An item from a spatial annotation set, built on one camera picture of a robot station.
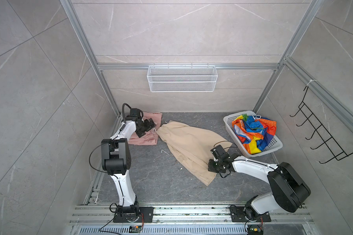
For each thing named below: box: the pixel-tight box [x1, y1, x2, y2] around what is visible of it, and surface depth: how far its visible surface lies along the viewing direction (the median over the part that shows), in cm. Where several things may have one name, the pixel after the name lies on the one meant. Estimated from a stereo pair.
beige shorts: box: [155, 120, 233, 187], surface depth 98 cm
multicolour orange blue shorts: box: [231, 114, 278, 155], surface depth 98 cm
